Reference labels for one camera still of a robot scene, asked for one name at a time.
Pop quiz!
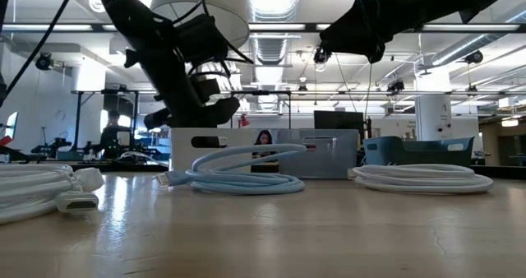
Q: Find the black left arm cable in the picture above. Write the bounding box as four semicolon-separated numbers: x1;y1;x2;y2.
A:
0;0;80;106

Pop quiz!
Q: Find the black overhead light bar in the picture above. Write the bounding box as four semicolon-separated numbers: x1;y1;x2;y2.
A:
0;21;526;33

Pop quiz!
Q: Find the black background workstation frame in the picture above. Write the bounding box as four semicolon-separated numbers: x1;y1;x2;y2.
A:
72;89;293;155

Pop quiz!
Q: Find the teal plastic storage bin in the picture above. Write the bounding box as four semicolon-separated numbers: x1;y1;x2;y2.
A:
362;136;476;168

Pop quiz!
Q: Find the white USB cable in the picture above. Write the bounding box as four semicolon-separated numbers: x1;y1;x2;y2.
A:
0;164;105;225
347;164;495;196

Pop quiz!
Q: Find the person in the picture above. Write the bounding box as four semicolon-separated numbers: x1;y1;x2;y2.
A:
250;128;281;174
99;109;133;160

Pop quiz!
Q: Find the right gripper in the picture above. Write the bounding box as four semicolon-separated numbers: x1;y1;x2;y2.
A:
320;0;395;63

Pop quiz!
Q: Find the white shade metal table lamp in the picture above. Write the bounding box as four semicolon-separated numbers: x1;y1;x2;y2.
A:
150;0;251;49

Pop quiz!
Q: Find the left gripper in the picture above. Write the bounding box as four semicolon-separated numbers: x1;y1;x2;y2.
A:
141;55;242;130

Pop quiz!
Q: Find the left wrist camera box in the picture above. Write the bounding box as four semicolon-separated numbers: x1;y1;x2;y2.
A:
176;14;230;64

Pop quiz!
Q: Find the silver ceiling air duct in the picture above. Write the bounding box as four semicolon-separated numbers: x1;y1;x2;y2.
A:
245;0;303;114

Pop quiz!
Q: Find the white round column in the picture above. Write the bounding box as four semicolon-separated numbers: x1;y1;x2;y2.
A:
414;70;453;141

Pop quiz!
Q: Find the black computer monitor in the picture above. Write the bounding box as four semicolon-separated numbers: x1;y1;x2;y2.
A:
314;110;367;138

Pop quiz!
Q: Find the white plastic storage bin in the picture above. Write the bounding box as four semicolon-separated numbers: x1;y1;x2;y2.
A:
170;127;280;174

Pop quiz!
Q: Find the light blue USB cable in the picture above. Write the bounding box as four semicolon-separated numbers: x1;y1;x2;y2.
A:
155;143;307;196

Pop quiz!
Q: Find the clear smoky plastic storage bin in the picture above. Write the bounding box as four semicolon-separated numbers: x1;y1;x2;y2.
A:
275;128;361;179

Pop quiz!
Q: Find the red and black object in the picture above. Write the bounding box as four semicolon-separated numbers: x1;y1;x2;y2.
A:
0;134;30;164

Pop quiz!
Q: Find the black aluminium table frame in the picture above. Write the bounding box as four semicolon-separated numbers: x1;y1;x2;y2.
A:
0;158;526;181

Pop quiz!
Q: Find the slanted silver air duct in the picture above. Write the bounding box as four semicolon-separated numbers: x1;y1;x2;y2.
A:
429;10;526;67

